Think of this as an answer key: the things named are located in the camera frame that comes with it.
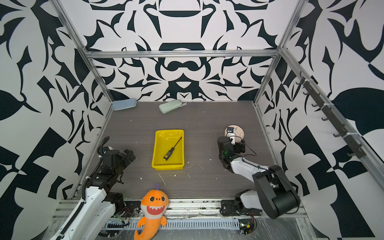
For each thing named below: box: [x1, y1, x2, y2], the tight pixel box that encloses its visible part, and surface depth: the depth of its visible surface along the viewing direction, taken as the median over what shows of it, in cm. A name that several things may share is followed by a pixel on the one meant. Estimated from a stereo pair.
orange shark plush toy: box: [134, 184, 169, 240], surface depth 69 cm
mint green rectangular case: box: [159, 99, 187, 114], surface depth 117 cm
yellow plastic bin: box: [151, 129, 185, 171], surface depth 93 cm
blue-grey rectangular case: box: [112, 98, 137, 111], surface depth 119 cm
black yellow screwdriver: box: [163, 136, 183, 161], surface depth 93 cm
